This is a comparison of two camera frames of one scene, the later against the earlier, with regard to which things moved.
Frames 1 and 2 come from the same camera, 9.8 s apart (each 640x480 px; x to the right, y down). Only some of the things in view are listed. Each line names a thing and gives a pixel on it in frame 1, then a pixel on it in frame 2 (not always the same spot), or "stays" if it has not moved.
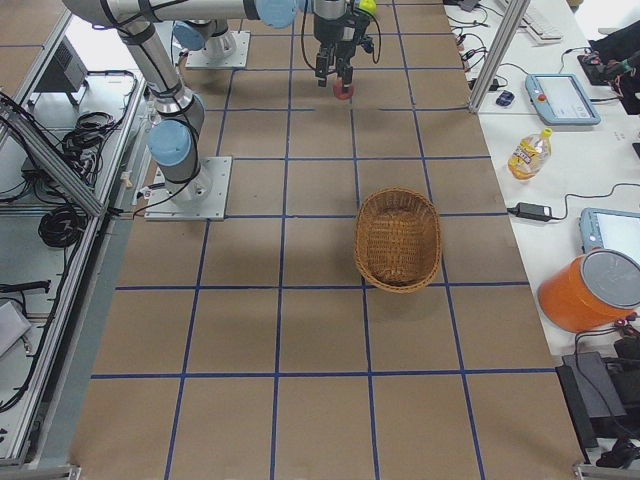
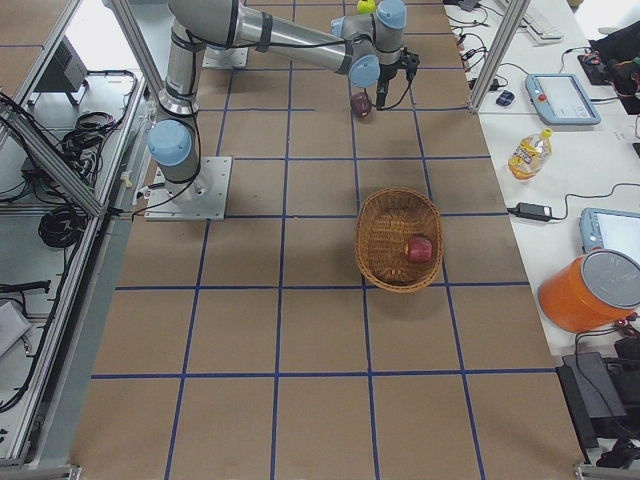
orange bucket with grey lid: [596, 289] stays
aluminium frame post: [512, 20] stays
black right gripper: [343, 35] → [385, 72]
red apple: [339, 91] → [419, 250]
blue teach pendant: [559, 99] stays
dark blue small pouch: [505, 98] stays
